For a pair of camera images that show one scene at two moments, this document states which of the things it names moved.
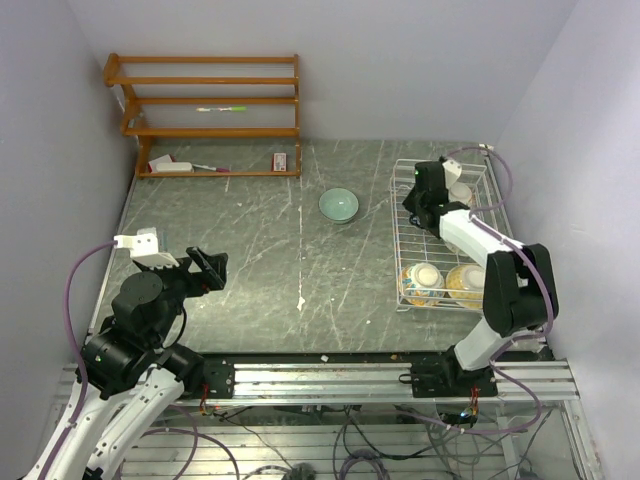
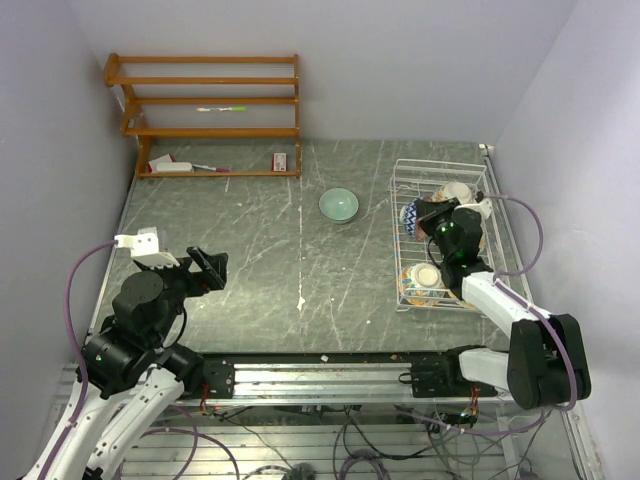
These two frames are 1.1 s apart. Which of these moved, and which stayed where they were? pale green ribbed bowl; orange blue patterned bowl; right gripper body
Moved: right gripper body
Stayed: pale green ribbed bowl; orange blue patterned bowl
